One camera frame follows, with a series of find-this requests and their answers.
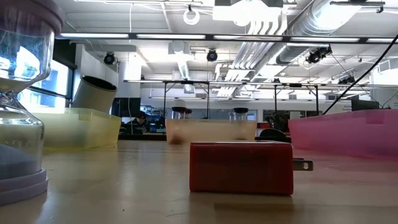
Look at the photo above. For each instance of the black-capped red hourglass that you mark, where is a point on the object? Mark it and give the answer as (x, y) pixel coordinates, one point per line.
(178, 109)

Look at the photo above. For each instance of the black-capped purple hourglass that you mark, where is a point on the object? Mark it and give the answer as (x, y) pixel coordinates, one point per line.
(241, 109)

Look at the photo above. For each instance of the lilac hourglass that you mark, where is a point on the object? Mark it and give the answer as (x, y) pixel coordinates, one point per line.
(18, 161)

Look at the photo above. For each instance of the orange translucent plastic bin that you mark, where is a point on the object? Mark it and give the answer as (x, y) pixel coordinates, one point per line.
(211, 130)

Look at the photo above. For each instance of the black-framed background table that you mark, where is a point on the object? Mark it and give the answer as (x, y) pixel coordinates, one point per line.
(186, 82)

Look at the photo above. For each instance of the person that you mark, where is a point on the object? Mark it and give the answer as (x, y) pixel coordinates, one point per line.
(140, 119)

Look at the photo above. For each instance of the black monitor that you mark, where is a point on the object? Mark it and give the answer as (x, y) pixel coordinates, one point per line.
(363, 105)
(126, 107)

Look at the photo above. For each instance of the long ceiling light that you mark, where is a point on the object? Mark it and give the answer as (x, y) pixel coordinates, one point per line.
(326, 40)
(171, 36)
(248, 37)
(382, 40)
(93, 35)

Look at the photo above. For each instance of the clear glass jar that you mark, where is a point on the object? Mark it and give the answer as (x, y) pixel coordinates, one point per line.
(93, 96)

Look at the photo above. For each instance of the black ceiling spotlight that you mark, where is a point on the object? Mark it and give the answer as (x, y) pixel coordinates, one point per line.
(317, 55)

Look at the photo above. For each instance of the yellow translucent plastic bin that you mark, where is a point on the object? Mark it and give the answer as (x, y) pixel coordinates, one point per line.
(68, 130)

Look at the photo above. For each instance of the pink translucent plastic bin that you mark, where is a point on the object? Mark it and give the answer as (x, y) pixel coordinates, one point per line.
(342, 133)

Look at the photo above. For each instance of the bright window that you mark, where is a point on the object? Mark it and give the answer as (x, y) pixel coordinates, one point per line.
(53, 87)

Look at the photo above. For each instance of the round black ceiling camera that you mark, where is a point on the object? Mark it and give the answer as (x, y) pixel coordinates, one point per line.
(109, 58)
(212, 55)

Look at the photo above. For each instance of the red wall charger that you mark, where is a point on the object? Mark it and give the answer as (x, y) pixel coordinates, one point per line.
(241, 168)

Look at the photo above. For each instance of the black curved bracket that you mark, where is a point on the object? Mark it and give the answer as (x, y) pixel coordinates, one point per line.
(272, 134)

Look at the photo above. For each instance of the silver ventilation duct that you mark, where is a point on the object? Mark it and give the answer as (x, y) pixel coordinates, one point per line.
(311, 28)

